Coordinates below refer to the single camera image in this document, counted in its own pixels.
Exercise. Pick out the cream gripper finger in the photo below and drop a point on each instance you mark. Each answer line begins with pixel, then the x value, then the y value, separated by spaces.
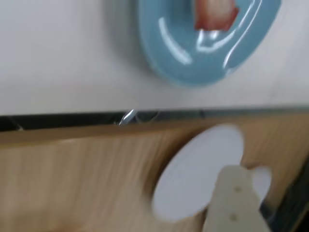
pixel 231 200

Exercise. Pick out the large white round disc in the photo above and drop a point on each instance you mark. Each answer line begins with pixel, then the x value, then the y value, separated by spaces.
pixel 193 169

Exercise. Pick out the small white round disc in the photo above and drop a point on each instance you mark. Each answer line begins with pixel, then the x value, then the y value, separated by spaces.
pixel 262 181

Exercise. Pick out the light wooden board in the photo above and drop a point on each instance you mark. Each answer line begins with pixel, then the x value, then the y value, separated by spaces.
pixel 72 181

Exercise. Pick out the blue oval ceramic dish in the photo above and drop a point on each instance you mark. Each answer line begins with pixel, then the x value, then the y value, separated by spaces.
pixel 169 67

